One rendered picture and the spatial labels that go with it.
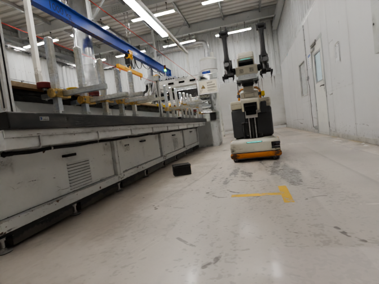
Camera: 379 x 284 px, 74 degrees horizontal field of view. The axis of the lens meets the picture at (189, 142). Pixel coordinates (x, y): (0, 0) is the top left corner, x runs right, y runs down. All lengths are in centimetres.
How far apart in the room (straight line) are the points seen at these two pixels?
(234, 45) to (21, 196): 1195
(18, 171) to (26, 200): 18
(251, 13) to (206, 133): 695
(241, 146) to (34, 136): 240
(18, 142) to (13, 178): 32
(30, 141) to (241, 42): 1197
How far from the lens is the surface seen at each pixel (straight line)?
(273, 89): 1249
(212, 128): 612
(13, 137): 144
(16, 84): 172
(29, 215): 175
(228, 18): 1198
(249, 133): 354
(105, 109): 206
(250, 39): 1294
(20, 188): 175
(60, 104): 166
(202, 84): 619
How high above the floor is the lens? 53
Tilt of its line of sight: 3 degrees down
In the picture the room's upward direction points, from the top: 7 degrees counter-clockwise
